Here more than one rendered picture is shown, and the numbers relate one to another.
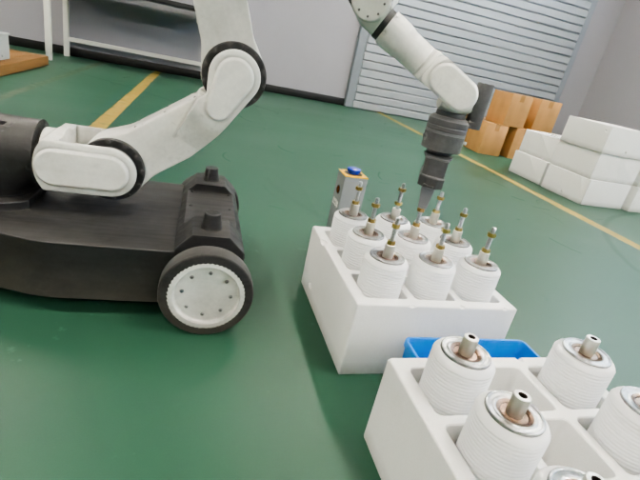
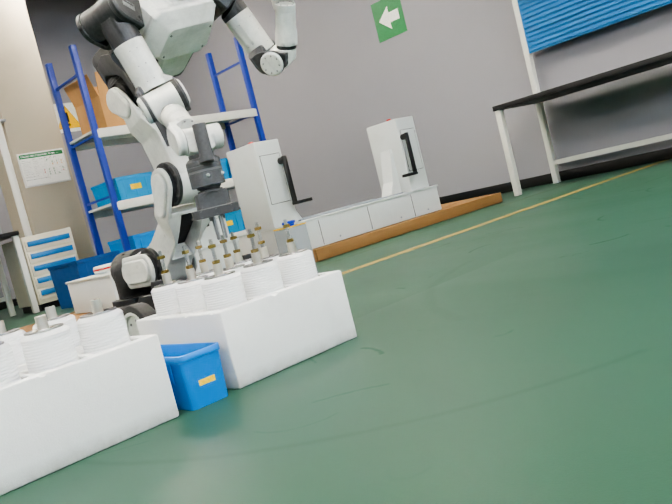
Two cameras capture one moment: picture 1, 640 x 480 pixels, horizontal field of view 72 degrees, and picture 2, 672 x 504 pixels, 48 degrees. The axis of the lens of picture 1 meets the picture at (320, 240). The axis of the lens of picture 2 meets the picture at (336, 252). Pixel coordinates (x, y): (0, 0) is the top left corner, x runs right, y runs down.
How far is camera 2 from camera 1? 218 cm
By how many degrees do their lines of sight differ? 66
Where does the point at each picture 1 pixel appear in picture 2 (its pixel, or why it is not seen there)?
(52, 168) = (126, 274)
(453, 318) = (185, 327)
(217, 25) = (155, 158)
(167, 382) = not seen: hidden behind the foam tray
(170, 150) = (166, 246)
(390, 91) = not seen: outside the picture
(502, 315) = (212, 320)
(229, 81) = (156, 190)
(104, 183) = (141, 277)
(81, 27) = (567, 143)
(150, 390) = not seen: hidden behind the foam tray
